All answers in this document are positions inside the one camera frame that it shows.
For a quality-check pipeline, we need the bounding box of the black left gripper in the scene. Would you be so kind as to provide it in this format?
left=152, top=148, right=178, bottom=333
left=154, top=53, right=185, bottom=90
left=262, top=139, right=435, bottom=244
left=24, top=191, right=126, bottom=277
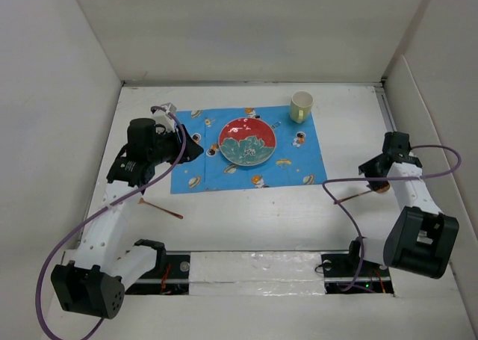
left=148, top=125, right=202, bottom=167

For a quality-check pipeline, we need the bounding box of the copper spoon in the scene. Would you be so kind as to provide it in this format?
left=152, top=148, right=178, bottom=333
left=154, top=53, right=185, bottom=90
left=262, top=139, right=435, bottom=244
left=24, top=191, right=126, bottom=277
left=334, top=185, right=390, bottom=205

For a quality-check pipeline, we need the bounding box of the copper fork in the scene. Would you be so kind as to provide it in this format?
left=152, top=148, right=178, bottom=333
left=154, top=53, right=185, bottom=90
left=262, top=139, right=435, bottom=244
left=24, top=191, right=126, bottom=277
left=137, top=197, right=184, bottom=220

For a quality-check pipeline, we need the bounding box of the red and teal floral plate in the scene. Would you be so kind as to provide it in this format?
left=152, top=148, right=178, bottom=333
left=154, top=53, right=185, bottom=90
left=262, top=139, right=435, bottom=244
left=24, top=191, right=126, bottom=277
left=218, top=117, right=277, bottom=167

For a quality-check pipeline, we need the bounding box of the blue space-print cloth placemat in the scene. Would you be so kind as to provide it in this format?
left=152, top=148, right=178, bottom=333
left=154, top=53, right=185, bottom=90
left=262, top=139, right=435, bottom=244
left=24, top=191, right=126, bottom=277
left=170, top=105, right=327, bottom=194

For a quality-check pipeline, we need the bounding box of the pale yellow paper cup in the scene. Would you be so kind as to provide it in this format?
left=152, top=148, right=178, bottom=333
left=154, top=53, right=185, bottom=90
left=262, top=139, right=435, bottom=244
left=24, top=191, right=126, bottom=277
left=289, top=91, right=314, bottom=124

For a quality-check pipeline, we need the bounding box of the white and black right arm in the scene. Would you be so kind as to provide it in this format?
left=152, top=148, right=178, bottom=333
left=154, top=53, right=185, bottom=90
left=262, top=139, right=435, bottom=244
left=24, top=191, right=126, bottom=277
left=345, top=152, right=459, bottom=279

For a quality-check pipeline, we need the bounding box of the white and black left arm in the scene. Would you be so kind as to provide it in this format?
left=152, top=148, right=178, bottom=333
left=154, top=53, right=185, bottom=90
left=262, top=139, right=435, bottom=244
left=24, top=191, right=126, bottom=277
left=51, top=114, right=203, bottom=319

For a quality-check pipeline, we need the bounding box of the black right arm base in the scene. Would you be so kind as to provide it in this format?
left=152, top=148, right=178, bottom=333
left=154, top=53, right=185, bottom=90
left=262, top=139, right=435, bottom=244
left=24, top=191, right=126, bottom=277
left=314, top=240, right=394, bottom=294

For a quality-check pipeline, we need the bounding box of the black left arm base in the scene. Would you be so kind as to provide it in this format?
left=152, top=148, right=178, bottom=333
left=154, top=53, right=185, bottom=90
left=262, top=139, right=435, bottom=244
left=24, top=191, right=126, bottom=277
left=126, top=252, right=191, bottom=296

